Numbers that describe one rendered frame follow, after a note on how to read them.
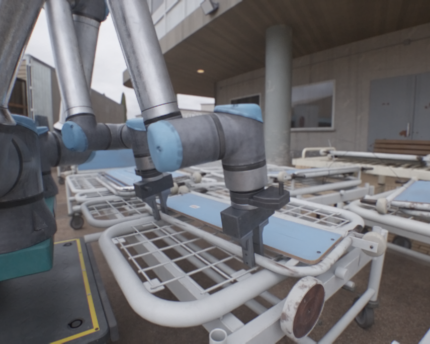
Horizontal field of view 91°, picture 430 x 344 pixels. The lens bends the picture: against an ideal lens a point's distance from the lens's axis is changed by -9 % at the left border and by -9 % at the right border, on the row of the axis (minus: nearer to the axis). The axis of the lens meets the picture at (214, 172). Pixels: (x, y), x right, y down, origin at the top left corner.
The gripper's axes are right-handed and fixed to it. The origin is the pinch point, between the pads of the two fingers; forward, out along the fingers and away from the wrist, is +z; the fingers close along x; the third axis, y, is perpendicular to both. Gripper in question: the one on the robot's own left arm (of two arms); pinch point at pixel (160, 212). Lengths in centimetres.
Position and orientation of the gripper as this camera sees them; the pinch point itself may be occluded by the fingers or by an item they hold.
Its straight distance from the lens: 87.1
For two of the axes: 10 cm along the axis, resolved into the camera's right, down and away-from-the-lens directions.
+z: 1.4, 9.5, 2.8
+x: 7.1, -2.9, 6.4
